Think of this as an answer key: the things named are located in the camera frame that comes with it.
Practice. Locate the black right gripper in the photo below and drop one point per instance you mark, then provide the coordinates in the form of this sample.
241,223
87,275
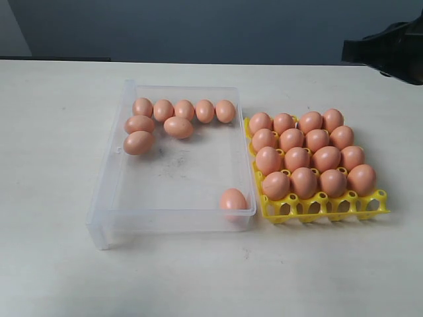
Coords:
372,51

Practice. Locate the brown egg front right corner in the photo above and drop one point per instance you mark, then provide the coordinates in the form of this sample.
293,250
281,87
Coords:
234,204

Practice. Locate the brown egg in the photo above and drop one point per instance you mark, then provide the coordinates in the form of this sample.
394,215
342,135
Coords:
264,138
316,139
326,158
142,107
184,109
138,142
291,138
225,111
269,160
204,111
163,110

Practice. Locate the yellow plastic egg tray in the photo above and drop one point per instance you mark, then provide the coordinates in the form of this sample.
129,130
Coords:
320,205

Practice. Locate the black object behind table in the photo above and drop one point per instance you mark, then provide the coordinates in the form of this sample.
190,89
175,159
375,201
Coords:
43,58

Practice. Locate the brown egg placed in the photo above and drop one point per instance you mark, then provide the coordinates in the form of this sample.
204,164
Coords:
283,122
362,180
310,121
260,120

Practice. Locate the clear plastic bin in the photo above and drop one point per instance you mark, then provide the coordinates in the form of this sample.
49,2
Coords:
177,185

